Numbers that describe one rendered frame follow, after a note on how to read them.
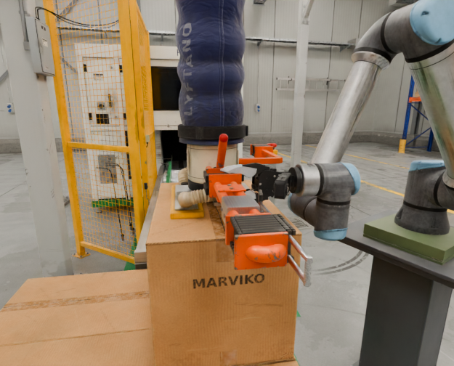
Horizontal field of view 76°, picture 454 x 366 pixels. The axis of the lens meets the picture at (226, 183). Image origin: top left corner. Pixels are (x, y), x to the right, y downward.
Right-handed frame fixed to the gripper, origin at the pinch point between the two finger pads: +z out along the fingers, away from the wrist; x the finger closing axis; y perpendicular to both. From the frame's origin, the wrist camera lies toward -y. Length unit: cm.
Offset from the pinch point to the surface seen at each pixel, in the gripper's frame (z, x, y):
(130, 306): 31, -54, 29
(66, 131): 99, 1, 183
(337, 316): -84, -107, 74
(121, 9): 43, 78, 136
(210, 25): 1.6, 41.3, 17.7
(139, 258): 31, -51, 60
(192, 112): 6.8, 17.5, 19.2
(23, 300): 73, -54, 40
